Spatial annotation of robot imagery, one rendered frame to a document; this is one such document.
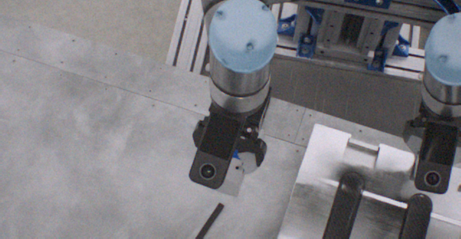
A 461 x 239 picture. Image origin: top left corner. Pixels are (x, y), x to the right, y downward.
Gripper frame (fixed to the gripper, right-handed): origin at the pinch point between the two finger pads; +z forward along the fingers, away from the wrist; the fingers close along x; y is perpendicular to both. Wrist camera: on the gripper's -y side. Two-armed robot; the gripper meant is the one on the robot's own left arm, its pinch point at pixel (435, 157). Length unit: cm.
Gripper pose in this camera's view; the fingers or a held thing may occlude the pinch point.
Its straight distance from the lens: 137.4
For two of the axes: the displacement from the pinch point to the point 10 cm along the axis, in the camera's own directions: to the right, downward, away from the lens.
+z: 1.4, 3.8, 9.2
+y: 3.1, -8.9, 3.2
